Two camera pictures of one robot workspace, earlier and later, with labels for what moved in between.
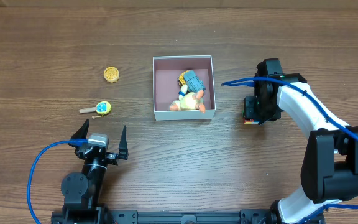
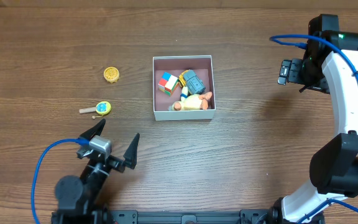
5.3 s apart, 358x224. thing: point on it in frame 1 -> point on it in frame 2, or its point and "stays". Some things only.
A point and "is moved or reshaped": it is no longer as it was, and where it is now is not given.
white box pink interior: [166, 70] stays
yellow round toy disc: [111, 74] stays
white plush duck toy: [188, 101] is moved or reshaped
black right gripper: [250, 110] -> [295, 71]
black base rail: [244, 216] stays
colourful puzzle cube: [251, 122] -> [168, 83]
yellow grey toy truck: [194, 83] stays
